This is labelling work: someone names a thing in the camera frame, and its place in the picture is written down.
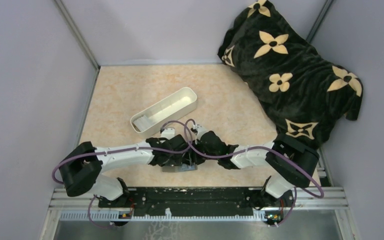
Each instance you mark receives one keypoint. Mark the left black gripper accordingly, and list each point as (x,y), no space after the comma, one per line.
(175,160)

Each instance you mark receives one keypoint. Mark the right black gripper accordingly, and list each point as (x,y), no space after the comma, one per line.
(199,160)

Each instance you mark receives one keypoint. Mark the white plastic tray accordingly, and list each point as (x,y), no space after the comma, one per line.
(171,108)

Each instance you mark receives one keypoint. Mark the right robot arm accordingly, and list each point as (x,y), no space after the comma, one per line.
(293,161)

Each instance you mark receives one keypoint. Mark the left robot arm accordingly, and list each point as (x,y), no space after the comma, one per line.
(82,169)

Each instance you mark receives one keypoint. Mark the stack of white cards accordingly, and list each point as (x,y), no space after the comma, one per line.
(143,123)

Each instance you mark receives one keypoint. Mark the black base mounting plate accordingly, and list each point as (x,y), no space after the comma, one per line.
(197,202)

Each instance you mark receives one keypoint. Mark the black floral blanket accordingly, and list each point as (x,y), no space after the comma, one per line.
(303,94)

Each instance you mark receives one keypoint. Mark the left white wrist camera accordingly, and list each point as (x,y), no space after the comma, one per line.
(168,133)

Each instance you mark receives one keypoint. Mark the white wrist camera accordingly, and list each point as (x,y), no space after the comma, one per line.
(198,129)
(168,133)

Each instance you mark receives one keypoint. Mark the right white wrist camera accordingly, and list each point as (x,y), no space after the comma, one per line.
(198,129)

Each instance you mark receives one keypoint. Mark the aluminium frame rail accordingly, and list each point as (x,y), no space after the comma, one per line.
(86,207)

